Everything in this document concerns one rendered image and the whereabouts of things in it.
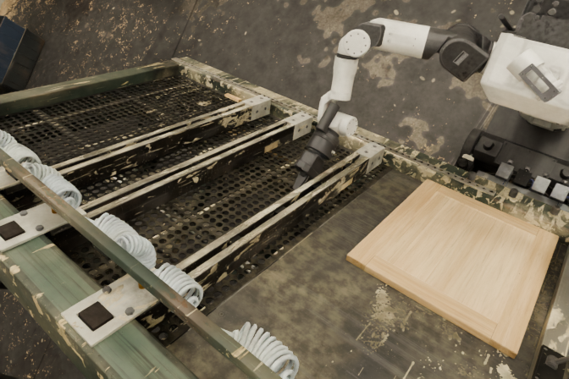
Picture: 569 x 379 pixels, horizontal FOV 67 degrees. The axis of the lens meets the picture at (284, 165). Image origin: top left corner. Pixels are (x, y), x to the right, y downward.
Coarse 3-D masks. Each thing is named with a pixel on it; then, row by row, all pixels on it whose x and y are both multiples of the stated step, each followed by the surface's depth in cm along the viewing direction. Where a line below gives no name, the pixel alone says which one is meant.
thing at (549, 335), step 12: (564, 264) 122; (564, 276) 115; (564, 288) 111; (552, 300) 110; (564, 300) 107; (552, 312) 103; (564, 312) 104; (552, 324) 100; (564, 324) 100; (540, 336) 101; (552, 336) 97; (564, 336) 97; (552, 348) 94; (564, 348) 94; (528, 372) 92
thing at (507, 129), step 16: (496, 112) 223; (512, 112) 219; (496, 128) 220; (512, 128) 217; (528, 128) 214; (480, 144) 217; (496, 144) 214; (512, 144) 213; (528, 144) 212; (544, 144) 209; (560, 144) 207; (480, 160) 218; (496, 160) 214; (512, 160) 211; (528, 160) 208; (544, 160) 205; (560, 160) 203; (512, 176) 215; (560, 176) 199
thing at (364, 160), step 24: (336, 168) 143; (360, 168) 149; (312, 192) 129; (336, 192) 141; (264, 216) 117; (288, 216) 120; (120, 240) 80; (144, 240) 82; (216, 240) 106; (240, 240) 107; (264, 240) 114; (144, 264) 83; (192, 264) 99; (216, 264) 100; (240, 264) 109; (120, 288) 85; (144, 288) 86; (72, 312) 79; (120, 312) 81; (144, 312) 86; (168, 312) 92; (96, 336) 76
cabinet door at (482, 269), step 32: (416, 192) 147; (448, 192) 149; (384, 224) 129; (416, 224) 131; (448, 224) 133; (480, 224) 135; (512, 224) 137; (352, 256) 115; (384, 256) 117; (416, 256) 118; (448, 256) 120; (480, 256) 122; (512, 256) 123; (544, 256) 125; (416, 288) 107; (448, 288) 109; (480, 288) 111; (512, 288) 112; (448, 320) 102; (480, 320) 101; (512, 320) 102; (512, 352) 95
